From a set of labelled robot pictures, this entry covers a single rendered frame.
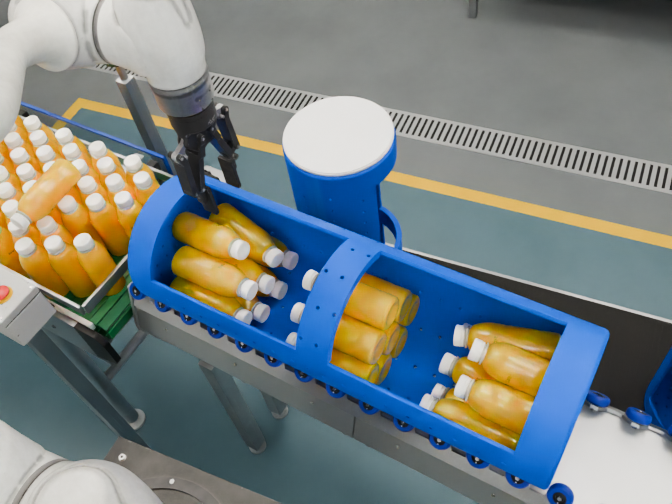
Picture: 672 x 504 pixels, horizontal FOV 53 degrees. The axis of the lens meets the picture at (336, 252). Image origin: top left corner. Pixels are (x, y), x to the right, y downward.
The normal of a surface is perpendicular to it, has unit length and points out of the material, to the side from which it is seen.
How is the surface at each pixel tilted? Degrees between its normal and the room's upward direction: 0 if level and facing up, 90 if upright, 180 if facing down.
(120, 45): 85
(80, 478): 4
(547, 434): 48
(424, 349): 22
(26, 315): 90
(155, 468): 5
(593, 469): 0
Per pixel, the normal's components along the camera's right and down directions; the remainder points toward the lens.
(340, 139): -0.11, -0.59
